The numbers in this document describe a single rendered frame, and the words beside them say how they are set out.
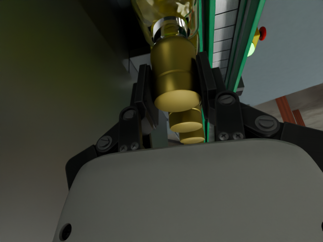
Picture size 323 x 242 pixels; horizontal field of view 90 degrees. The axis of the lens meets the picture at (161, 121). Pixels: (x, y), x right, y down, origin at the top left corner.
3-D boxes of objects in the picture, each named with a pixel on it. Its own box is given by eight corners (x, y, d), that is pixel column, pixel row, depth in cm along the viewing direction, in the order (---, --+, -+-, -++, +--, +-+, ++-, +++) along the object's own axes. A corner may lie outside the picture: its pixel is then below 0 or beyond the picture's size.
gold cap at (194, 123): (162, 86, 17) (165, 125, 15) (196, 79, 16) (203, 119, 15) (169, 101, 20) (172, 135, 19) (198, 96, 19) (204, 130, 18)
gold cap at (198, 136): (175, 108, 22) (178, 139, 21) (201, 104, 22) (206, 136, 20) (177, 117, 25) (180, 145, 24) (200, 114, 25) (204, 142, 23)
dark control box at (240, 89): (222, 75, 76) (226, 90, 73) (240, 71, 74) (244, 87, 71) (220, 84, 83) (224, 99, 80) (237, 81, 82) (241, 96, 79)
